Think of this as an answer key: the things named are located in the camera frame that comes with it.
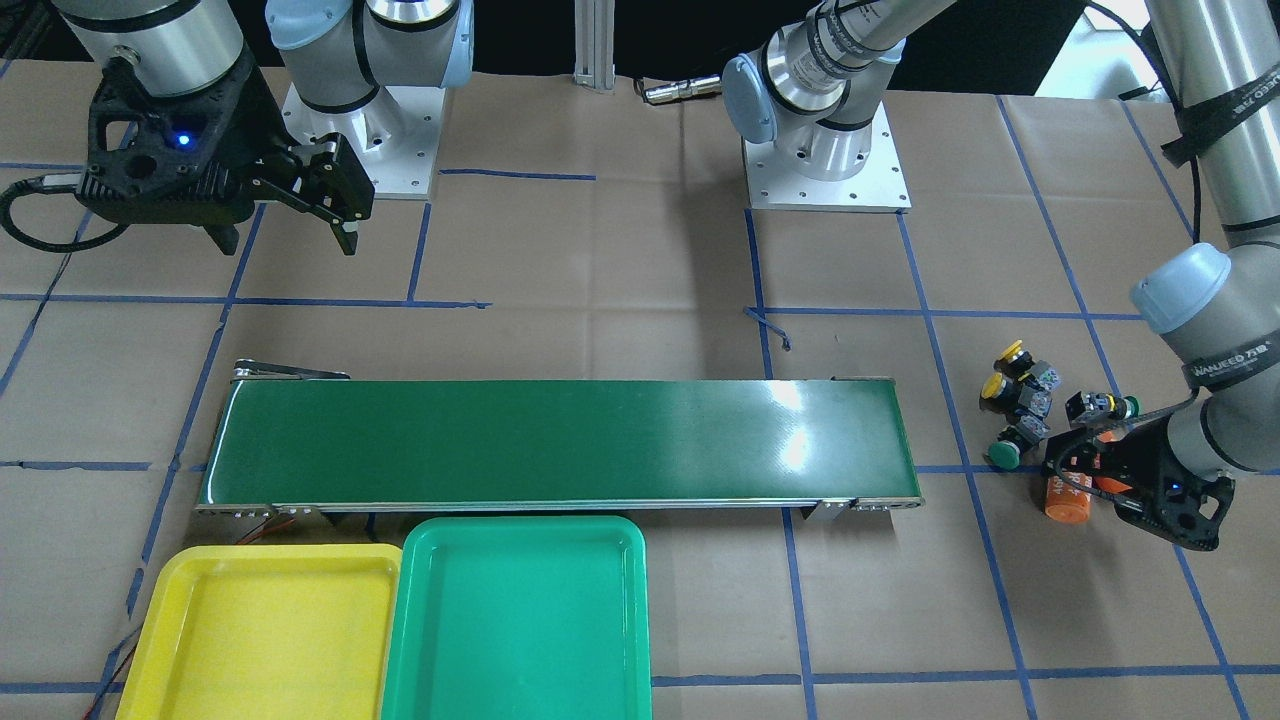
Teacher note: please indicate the orange cylinder marked 4680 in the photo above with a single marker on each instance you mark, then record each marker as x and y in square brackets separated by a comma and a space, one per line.
[1107, 476]

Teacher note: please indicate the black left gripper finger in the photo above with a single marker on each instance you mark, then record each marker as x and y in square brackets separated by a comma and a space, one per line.
[1076, 455]

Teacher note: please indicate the green mushroom push button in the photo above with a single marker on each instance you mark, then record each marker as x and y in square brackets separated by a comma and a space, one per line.
[1016, 440]

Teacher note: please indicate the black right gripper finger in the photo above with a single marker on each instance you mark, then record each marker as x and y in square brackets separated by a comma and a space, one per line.
[333, 185]

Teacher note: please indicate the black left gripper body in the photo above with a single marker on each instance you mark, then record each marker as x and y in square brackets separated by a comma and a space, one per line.
[1138, 458]

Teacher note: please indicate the green conveyor belt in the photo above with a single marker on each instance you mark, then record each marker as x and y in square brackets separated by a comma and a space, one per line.
[334, 444]

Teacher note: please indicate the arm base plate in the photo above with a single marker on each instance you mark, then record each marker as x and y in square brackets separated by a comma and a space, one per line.
[396, 136]
[821, 169]

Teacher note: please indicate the aluminium frame post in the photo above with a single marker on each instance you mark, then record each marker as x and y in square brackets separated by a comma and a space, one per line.
[593, 42]

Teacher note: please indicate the yellow push button lower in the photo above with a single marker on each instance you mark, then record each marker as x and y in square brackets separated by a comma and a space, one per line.
[1016, 362]

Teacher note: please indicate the yellow plastic tray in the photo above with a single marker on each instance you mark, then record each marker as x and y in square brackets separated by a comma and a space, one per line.
[266, 631]

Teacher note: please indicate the yellow push button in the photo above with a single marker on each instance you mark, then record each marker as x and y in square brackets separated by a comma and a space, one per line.
[1016, 362]
[1006, 396]

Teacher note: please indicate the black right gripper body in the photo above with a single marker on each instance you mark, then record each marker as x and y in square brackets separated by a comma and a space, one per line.
[257, 128]

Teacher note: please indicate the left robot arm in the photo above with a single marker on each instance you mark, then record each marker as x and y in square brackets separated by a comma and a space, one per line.
[817, 83]

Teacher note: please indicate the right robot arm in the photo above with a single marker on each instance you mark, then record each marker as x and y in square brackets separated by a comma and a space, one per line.
[339, 54]

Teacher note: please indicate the yellow push button upper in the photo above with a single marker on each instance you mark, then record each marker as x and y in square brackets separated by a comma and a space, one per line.
[1006, 396]

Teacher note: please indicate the green plastic tray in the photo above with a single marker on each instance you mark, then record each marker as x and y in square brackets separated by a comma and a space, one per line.
[521, 618]

